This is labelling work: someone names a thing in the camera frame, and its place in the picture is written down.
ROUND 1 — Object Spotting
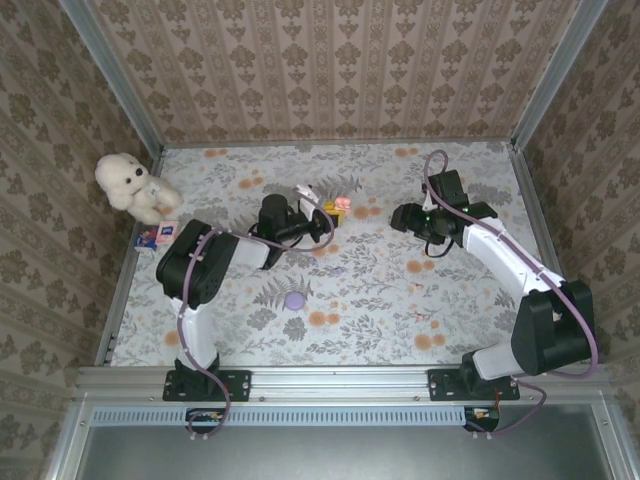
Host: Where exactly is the pink tissue pack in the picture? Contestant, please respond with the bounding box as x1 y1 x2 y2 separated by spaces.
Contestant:
155 219 180 247

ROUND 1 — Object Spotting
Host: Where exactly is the floral patterned table sheet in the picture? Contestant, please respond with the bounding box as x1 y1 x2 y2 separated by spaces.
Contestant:
109 141 574 367

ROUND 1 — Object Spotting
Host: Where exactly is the small blue card box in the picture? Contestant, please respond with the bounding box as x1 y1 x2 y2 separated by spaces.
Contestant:
134 225 160 254

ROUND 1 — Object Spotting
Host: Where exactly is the white plush teddy bear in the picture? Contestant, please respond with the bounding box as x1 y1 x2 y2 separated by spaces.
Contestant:
94 152 185 225

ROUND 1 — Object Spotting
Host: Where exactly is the grey metal panel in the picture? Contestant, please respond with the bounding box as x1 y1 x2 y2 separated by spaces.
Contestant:
47 399 631 480

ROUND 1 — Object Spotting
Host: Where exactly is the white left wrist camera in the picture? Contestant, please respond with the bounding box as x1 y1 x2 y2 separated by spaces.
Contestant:
294 184 321 224

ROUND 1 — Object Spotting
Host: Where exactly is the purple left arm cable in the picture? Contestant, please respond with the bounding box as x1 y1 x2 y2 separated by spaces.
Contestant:
177 207 335 444

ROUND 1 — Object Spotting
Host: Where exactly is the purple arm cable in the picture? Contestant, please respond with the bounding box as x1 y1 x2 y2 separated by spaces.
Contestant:
422 148 600 441
177 207 335 444

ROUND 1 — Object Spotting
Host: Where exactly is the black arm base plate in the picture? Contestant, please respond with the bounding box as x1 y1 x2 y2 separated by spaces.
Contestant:
428 368 521 403
163 368 251 403

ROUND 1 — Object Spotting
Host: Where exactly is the long aluminium frame rail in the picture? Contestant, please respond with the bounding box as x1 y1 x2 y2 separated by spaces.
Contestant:
74 364 609 401

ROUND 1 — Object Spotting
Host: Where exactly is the aluminium frame corner post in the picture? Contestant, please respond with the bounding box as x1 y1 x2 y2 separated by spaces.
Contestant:
509 0 611 151
59 0 166 155

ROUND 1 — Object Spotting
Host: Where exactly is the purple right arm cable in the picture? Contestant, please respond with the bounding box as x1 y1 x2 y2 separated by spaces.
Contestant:
422 148 600 441

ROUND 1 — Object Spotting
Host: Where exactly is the arm controller board with wires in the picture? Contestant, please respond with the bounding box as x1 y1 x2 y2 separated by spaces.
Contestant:
185 407 232 435
463 405 501 432

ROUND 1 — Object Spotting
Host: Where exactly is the grey slotted cable duct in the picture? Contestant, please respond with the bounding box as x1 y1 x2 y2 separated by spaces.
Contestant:
92 405 469 427

